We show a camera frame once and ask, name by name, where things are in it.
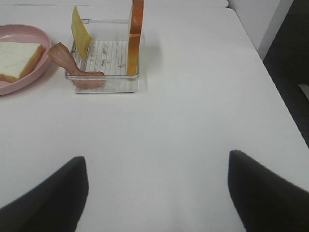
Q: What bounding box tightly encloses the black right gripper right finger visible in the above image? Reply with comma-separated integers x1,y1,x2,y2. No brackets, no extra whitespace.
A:
227,150,309,232

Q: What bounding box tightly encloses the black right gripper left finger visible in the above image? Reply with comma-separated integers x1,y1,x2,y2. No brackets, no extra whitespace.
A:
0,157,89,232

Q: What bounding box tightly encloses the pink bacon strip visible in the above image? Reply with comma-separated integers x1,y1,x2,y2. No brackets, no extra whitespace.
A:
48,43,106,89

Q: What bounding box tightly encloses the bread slice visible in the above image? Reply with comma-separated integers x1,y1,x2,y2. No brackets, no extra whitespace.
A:
0,42,45,83
126,0,144,75

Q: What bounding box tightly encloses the yellow cheese slice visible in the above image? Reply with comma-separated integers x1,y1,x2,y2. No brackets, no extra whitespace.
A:
71,6,92,60

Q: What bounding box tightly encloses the clear right plastic tray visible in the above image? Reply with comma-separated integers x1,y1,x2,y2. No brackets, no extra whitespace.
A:
70,19,139,93

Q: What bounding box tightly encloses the pink plate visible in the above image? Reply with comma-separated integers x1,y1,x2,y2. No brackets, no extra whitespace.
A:
0,24,52,95

